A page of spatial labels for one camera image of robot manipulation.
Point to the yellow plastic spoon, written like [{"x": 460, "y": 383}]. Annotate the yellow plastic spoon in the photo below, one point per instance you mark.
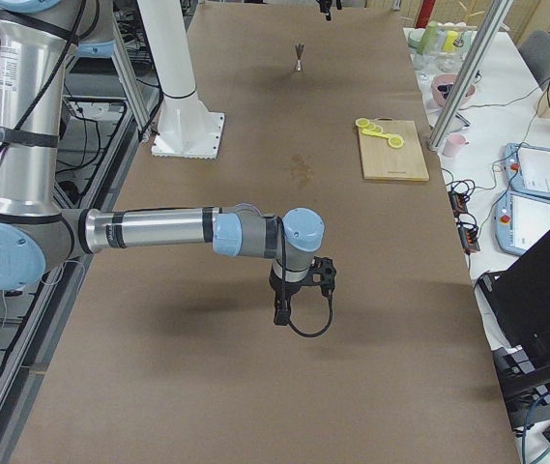
[{"x": 385, "y": 135}]

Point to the clear wine glass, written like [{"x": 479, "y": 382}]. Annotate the clear wine glass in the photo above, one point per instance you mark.
[{"x": 423, "y": 63}]

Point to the blue teach pendant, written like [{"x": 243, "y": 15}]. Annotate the blue teach pendant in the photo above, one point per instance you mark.
[
  {"x": 520, "y": 220},
  {"x": 528, "y": 169}
]

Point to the wooden cutting board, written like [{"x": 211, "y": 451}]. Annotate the wooden cutting board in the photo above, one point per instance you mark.
[{"x": 380, "y": 162}]

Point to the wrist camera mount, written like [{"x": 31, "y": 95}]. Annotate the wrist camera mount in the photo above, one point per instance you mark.
[{"x": 323, "y": 273}]

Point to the grey office chair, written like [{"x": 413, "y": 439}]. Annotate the grey office chair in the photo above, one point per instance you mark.
[{"x": 535, "y": 51}]

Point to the green tumbler bottle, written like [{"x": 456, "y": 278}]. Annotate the green tumbler bottle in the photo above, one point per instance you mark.
[{"x": 428, "y": 38}]

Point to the pink bowl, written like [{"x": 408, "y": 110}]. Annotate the pink bowl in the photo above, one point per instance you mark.
[{"x": 442, "y": 87}]

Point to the aluminium frame post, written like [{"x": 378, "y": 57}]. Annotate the aluminium frame post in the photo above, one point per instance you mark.
[{"x": 482, "y": 41}]

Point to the pink plastic cup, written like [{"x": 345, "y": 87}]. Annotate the pink plastic cup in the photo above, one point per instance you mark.
[{"x": 454, "y": 143}]

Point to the far blue teach pendant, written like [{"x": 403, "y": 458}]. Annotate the far blue teach pendant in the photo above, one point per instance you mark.
[{"x": 528, "y": 169}]

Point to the yellow capped bottle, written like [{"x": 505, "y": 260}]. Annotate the yellow capped bottle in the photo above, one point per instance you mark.
[{"x": 450, "y": 38}]

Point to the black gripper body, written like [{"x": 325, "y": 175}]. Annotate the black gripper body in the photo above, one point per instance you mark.
[
  {"x": 283, "y": 293},
  {"x": 325, "y": 6}
]

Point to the near blue teach pendant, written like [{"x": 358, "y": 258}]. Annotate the near blue teach pendant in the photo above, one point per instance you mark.
[{"x": 520, "y": 220}]

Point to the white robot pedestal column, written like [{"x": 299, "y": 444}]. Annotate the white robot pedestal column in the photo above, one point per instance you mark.
[{"x": 186, "y": 128}]

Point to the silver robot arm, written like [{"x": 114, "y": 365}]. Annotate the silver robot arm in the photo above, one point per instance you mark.
[{"x": 36, "y": 235}]

